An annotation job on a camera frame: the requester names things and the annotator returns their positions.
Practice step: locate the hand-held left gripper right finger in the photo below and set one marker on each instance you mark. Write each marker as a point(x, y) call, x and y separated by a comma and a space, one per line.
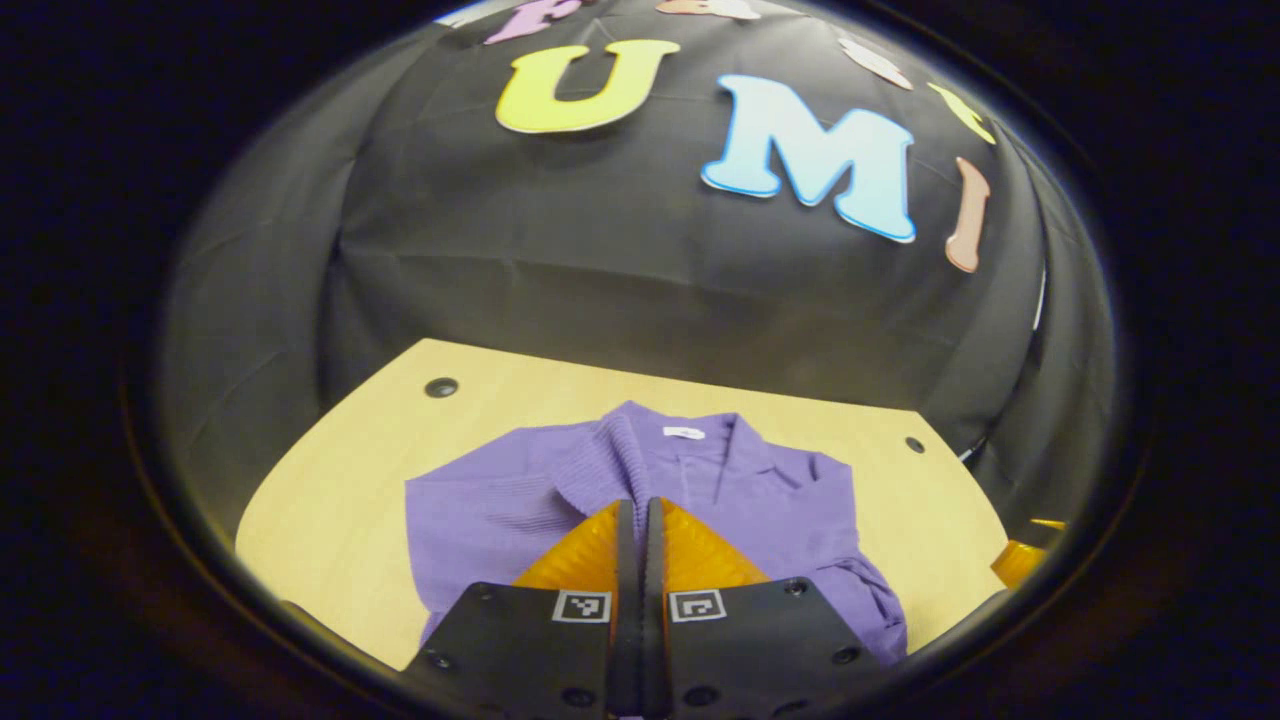
point(653, 620)

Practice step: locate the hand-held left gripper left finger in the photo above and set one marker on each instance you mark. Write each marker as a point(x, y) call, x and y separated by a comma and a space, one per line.
point(626, 620)

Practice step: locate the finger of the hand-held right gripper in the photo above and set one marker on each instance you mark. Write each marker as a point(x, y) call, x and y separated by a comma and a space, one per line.
point(1048, 523)
point(1015, 562)

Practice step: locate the purple collared shirt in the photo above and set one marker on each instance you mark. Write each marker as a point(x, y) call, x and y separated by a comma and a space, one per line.
point(520, 500)

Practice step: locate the black backdrop cloth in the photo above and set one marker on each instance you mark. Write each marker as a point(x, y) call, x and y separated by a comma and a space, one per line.
point(600, 280)

